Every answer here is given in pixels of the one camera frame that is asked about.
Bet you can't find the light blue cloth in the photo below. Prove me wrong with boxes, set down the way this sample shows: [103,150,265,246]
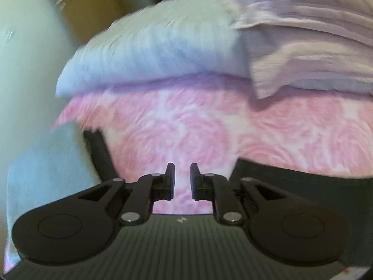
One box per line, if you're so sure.
[6,122,103,266]

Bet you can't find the black pants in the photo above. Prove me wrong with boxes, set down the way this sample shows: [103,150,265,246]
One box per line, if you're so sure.
[83,130,373,270]

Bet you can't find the pink floral blanket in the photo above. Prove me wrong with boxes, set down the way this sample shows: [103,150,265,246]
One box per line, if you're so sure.
[6,74,373,272]

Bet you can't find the brown wooden door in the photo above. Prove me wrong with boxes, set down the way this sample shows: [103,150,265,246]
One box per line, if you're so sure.
[42,0,156,46]

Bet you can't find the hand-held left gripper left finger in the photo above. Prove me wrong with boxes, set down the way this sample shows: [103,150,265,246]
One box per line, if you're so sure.
[77,163,176,226]

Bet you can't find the lilac folded blanket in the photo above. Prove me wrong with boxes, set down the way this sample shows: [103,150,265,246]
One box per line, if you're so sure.
[231,0,373,100]

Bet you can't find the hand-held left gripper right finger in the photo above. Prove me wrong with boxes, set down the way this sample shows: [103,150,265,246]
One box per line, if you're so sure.
[190,163,292,226]

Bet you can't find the light blue pillow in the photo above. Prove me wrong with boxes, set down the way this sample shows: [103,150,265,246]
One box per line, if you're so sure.
[55,0,373,99]

